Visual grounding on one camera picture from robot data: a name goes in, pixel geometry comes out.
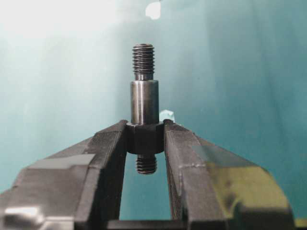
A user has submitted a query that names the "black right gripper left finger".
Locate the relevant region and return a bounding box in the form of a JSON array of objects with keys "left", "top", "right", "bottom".
[{"left": 0, "top": 120, "right": 126, "bottom": 230}]

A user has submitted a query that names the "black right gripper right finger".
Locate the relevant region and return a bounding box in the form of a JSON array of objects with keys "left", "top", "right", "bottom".
[{"left": 164, "top": 120, "right": 294, "bottom": 230}]

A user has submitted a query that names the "black threaded metal shaft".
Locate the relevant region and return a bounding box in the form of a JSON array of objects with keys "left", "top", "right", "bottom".
[{"left": 126, "top": 44, "right": 164, "bottom": 175}]

